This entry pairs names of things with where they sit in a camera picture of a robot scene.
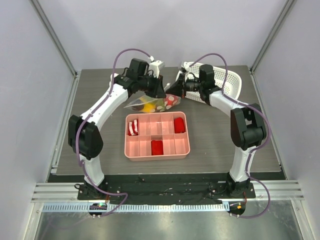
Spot yellow toy pepper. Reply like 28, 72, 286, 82
141, 102, 157, 113

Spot red cloth roll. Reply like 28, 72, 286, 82
173, 117, 186, 134
151, 140, 164, 156

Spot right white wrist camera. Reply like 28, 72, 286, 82
178, 61, 192, 76

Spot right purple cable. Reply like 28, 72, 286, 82
189, 52, 272, 219

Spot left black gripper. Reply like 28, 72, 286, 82
138, 73, 167, 99

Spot white slotted cable duct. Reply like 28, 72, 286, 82
42, 202, 230, 213

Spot white perforated plastic basket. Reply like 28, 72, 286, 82
175, 62, 242, 104

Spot red cloth roll upper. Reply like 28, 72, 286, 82
173, 117, 186, 134

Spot red cloth roll lower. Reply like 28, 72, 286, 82
151, 140, 164, 156

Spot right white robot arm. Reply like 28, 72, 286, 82
166, 62, 267, 198

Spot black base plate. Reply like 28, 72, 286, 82
74, 173, 256, 206

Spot purple cable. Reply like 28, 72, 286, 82
189, 52, 272, 219
76, 48, 154, 217

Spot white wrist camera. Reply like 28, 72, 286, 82
147, 56, 165, 78
178, 61, 192, 76

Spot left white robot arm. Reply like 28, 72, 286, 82
68, 58, 166, 200

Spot clear zip top bag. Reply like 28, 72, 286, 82
124, 95, 167, 113

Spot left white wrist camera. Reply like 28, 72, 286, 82
147, 56, 165, 78

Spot pink compartment tray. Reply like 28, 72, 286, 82
124, 111, 191, 162

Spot red white striped sock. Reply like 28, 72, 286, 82
127, 119, 139, 136

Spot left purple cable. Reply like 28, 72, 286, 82
76, 48, 154, 217

